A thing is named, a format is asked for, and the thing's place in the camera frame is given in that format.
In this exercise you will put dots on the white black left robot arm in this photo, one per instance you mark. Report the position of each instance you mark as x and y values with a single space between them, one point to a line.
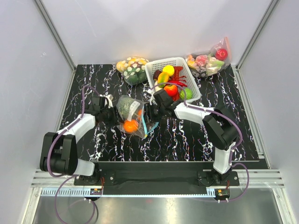
59 154

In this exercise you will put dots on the red fake lobster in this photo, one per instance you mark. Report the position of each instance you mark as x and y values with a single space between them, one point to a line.
177 76

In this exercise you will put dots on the white perforated plastic basket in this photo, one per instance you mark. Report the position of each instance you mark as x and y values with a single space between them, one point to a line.
151 67

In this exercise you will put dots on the orange fake tomato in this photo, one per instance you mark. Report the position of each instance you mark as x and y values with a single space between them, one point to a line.
130 126

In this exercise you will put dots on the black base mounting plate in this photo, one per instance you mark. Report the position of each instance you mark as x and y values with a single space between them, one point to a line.
165 177

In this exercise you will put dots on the white slotted cable duct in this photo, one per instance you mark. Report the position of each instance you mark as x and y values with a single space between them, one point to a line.
105 192

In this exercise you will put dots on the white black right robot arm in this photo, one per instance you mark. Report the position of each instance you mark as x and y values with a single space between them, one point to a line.
224 134

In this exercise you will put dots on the aluminium frame rail left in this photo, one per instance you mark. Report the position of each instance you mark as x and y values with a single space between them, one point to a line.
34 192

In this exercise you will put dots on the red fake chili pepper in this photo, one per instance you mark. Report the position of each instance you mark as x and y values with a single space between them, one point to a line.
178 83

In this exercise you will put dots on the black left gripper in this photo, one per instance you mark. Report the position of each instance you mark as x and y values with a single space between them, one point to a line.
114 121

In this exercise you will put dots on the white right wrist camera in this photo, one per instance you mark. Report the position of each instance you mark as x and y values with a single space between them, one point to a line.
153 101

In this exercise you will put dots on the dark brown fake passionfruit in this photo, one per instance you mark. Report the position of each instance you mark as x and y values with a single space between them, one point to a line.
156 74

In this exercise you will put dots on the aluminium frame rail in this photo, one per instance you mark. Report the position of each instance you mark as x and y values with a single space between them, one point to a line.
34 192
269 68

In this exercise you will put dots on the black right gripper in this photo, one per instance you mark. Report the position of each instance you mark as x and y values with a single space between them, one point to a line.
148 113

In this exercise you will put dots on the green fake custard apple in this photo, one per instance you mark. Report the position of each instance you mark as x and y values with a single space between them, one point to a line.
186 94

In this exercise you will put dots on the clear blue-zip food bag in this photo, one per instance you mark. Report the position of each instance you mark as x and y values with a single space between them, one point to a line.
144 128

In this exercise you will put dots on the white-dotted clear food bag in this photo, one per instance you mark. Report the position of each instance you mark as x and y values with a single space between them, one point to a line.
133 70

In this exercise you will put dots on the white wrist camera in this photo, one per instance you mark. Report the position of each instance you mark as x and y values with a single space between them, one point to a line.
153 101
109 101

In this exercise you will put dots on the aluminium frame rail right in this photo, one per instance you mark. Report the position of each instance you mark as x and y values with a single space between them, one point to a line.
269 68

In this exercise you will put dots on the pink-dotted clear food bag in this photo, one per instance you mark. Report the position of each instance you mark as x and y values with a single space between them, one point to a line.
204 64

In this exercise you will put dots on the orange fake persimmon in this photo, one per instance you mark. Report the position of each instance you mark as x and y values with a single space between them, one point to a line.
171 90

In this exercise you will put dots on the red fake apple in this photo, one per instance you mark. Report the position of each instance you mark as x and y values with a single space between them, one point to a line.
221 54

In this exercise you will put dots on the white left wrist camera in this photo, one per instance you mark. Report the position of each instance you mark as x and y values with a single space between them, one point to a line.
109 101

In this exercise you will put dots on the green netted fake melon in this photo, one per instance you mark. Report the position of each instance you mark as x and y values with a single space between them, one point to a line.
123 106

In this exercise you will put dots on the yellow fake pear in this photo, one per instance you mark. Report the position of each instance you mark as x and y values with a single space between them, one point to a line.
169 69

